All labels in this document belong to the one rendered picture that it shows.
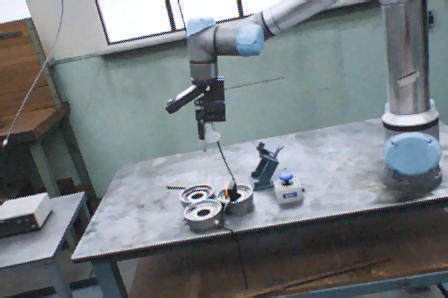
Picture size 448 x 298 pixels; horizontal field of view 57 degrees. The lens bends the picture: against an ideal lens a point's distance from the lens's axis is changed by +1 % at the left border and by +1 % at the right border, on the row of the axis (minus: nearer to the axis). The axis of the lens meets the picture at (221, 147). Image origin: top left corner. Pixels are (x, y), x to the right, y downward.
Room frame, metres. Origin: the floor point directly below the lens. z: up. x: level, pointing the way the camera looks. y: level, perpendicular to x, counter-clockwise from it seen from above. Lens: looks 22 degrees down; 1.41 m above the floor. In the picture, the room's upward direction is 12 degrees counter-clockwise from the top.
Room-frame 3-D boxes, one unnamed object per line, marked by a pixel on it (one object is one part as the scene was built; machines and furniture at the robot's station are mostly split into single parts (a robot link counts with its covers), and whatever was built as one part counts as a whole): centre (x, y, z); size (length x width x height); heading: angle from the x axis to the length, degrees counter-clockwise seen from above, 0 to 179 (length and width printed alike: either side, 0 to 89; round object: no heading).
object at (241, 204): (1.04, -0.01, 0.82); 0.10 x 0.10 x 0.04
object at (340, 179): (1.20, -0.16, 0.79); 1.20 x 0.60 x 0.02; 86
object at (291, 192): (1.02, -0.17, 0.82); 0.08 x 0.07 x 0.05; 86
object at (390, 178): (0.99, -0.50, 0.85); 0.15 x 0.15 x 0.10
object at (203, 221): (0.98, 0.09, 0.82); 0.10 x 0.10 x 0.04
